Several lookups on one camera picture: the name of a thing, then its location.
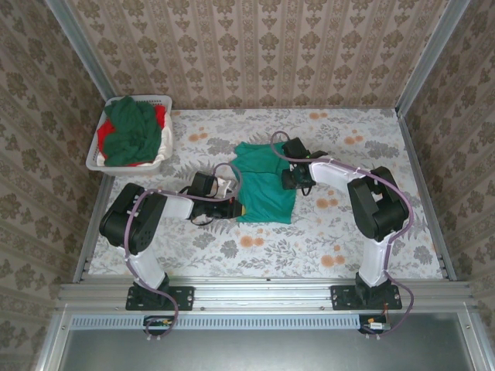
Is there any teal printed t-shirt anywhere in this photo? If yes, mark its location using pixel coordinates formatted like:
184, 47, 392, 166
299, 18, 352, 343
230, 141, 298, 226

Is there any floral table covering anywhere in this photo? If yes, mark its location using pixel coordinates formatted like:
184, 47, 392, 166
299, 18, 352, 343
88, 107, 444, 279

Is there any dark green t-shirt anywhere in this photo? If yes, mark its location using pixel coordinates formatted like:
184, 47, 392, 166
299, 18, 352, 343
103, 95, 163, 168

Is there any white plastic laundry basket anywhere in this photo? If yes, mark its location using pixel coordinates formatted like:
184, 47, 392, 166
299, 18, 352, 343
85, 94, 174, 178

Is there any red t-shirt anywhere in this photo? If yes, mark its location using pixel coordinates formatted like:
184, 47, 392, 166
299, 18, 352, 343
96, 104, 168, 168

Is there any grey metal panel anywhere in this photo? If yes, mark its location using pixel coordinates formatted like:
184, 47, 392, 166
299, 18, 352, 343
57, 312, 476, 371

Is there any aluminium mounting rail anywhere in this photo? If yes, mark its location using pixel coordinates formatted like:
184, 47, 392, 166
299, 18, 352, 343
57, 276, 475, 311

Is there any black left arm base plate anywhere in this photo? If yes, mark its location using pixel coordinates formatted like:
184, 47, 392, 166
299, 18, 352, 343
125, 284, 194, 311

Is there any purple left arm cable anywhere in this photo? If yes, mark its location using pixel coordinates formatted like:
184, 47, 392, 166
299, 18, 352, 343
123, 162, 244, 342

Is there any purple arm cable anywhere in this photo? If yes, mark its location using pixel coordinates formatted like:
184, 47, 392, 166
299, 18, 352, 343
269, 131, 415, 339
123, 162, 244, 342

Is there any grey slotted cable duct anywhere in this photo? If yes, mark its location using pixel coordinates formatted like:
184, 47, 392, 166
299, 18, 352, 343
69, 313, 363, 331

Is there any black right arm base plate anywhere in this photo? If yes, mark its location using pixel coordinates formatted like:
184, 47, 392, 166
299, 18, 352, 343
330, 284, 403, 311

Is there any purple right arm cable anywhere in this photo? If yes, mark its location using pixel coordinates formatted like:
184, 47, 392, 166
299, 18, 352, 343
269, 131, 415, 339

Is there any aluminium frame post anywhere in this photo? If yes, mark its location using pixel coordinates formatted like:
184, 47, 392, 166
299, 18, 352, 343
44, 0, 127, 117
395, 0, 471, 117

